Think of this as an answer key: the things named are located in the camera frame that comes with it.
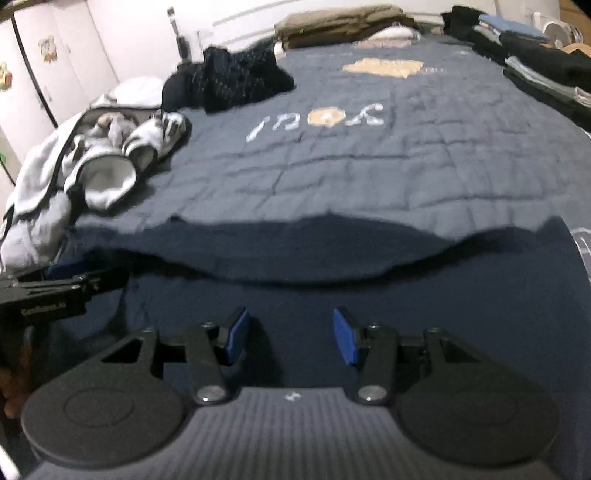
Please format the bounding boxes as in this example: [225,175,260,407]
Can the black wall-mounted device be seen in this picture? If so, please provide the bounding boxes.
[166,5,193,64]

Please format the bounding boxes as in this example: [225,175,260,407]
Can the light grey garment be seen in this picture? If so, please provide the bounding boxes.
[0,193,75,269]

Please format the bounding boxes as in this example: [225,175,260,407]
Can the white headboard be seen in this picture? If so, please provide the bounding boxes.
[170,0,500,40]

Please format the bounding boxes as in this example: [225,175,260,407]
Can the navy blue shirt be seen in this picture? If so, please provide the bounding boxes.
[28,215,591,416]

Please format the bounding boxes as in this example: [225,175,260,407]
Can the white fan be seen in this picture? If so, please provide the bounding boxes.
[532,11,583,48]

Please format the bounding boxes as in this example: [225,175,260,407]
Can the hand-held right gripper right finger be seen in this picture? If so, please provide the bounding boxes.
[332,308,478,406]

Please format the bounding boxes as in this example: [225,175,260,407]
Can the white pillow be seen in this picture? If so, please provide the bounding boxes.
[368,25,419,43]

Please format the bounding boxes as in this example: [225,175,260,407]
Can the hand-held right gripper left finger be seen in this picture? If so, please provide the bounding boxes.
[99,307,251,406]

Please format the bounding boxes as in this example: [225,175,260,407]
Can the black dotted knit sweater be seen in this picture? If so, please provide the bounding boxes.
[161,45,297,114]

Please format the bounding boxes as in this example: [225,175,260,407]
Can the white fleece hoodie dark print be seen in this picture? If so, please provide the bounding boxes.
[0,107,193,217]

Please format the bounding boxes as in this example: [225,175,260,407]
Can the folded brown blankets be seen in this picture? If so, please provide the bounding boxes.
[273,4,419,50]

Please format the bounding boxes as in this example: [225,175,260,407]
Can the folded clothes stack black top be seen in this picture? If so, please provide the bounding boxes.
[500,29,591,126]

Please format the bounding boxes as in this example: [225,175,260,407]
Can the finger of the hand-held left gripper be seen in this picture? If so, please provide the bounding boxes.
[46,259,95,280]
[69,268,131,298]

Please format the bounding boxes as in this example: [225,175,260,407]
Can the white crumpled garment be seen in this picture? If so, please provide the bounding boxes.
[89,76,170,110]

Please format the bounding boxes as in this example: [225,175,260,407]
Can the person's left hand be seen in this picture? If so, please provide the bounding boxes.
[0,369,28,418]

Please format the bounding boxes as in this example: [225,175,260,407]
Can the grey-blue printed quilt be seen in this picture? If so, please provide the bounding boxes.
[69,28,591,280]

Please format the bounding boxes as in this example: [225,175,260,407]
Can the white wardrobe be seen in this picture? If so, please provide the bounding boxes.
[0,0,119,200]

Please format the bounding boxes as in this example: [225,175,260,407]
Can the folded clothes stack blue top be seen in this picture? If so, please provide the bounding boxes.
[440,4,551,62]

